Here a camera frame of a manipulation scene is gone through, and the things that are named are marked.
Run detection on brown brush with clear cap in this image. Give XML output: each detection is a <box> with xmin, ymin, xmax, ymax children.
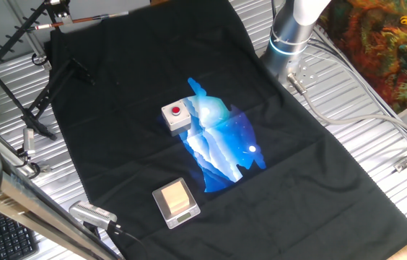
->
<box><xmin>29</xmin><ymin>11</ymin><xmax>130</xmax><ymax>31</ymax></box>

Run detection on black camera cable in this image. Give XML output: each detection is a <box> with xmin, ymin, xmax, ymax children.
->
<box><xmin>108</xmin><ymin>222</ymin><xmax>151</xmax><ymax>260</ymax></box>

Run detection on silver depth camera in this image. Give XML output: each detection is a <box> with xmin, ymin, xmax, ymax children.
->
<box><xmin>69</xmin><ymin>201</ymin><xmax>118</xmax><ymax>231</ymax></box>

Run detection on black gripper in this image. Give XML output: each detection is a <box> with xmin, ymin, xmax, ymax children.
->
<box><xmin>48</xmin><ymin>0</ymin><xmax>74</xmax><ymax>26</ymax></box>

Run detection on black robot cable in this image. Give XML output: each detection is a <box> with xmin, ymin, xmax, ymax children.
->
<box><xmin>268</xmin><ymin>0</ymin><xmax>278</xmax><ymax>25</ymax></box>

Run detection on colourful painted cloth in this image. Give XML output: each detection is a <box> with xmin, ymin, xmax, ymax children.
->
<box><xmin>318</xmin><ymin>0</ymin><xmax>407</xmax><ymax>115</ymax></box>

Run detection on aluminium frame bar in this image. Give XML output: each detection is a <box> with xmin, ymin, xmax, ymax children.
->
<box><xmin>0</xmin><ymin>146</ymin><xmax>122</xmax><ymax>260</ymax></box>

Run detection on wooden block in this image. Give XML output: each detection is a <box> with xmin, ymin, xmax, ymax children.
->
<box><xmin>161</xmin><ymin>181</ymin><xmax>191</xmax><ymax>214</ymax></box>

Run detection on metal camera bracket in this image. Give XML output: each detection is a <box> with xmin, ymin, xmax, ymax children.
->
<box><xmin>22</xmin><ymin>128</ymin><xmax>37</xmax><ymax>158</ymax></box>

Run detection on black cloth with blue print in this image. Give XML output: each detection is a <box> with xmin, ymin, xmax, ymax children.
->
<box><xmin>44</xmin><ymin>0</ymin><xmax>407</xmax><ymax>260</ymax></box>

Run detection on grey base cable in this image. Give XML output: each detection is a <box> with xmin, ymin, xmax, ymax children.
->
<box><xmin>286</xmin><ymin>73</ymin><xmax>407</xmax><ymax>152</ymax></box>

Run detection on grey box with red button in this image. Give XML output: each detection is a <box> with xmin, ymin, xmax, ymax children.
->
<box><xmin>160</xmin><ymin>100</ymin><xmax>193</xmax><ymax>137</ymax></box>

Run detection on black keyboard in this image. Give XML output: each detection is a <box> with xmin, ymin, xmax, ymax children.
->
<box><xmin>0</xmin><ymin>204</ymin><xmax>40</xmax><ymax>260</ymax></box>

